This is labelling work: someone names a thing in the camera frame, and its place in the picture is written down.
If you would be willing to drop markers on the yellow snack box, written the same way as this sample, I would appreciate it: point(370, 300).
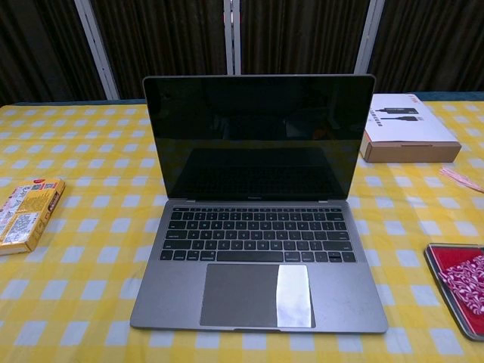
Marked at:
point(26, 215)

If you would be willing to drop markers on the white partition frame post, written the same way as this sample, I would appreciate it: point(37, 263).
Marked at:
point(368, 41)
point(96, 49)
point(232, 38)

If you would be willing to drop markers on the grey aluminium laptop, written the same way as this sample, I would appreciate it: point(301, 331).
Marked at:
point(249, 295)

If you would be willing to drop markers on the pink tassel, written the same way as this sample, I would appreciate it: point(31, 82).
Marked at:
point(463, 181)

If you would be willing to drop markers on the yellow white checked tablecloth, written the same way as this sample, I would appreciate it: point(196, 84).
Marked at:
point(90, 159)

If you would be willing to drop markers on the dark pleated partition panel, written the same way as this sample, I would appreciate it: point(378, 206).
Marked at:
point(41, 49)
point(435, 45)
point(166, 38)
point(298, 38)

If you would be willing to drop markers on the pink white patterned pouch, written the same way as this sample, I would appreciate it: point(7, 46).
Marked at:
point(467, 281)

